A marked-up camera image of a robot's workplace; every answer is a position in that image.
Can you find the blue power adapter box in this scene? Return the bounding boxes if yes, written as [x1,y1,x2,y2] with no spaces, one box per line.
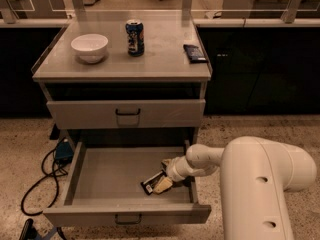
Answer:
[55,141,74,161]

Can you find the open grey middle drawer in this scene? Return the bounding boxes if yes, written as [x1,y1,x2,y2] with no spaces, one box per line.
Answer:
[44,143,211,227]

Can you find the black top drawer handle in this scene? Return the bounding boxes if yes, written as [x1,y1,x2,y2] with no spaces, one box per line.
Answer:
[115,108,141,116]

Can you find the white ceramic bowl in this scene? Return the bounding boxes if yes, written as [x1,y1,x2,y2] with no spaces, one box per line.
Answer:
[71,34,109,63]

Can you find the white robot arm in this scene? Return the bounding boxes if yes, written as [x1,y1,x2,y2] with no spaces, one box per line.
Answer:
[154,136,317,240]

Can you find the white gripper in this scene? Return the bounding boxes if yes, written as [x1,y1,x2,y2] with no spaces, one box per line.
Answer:
[153,157,187,194]

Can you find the black drawer handle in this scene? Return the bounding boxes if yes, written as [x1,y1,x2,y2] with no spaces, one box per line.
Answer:
[114,214,142,226]
[115,108,141,116]

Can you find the black floor cable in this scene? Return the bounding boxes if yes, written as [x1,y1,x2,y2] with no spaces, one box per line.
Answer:
[20,147,70,216]

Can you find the grey drawer cabinet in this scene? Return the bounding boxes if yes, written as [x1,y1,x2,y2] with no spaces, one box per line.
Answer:
[33,10,212,147]

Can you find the black rxbar chocolate bar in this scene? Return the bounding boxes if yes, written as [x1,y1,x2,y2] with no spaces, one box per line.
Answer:
[140,170,167,195]

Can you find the black middle drawer handle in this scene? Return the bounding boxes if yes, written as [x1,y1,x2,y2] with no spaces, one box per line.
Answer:
[114,214,142,226]

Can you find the dark blue snack bar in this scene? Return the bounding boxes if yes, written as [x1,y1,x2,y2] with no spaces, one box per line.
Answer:
[183,44,208,64]

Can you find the blue soda can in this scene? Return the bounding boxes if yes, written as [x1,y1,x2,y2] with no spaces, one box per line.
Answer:
[125,19,144,56]

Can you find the closed grey top drawer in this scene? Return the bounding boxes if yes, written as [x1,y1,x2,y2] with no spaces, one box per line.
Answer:
[47,99,205,129]

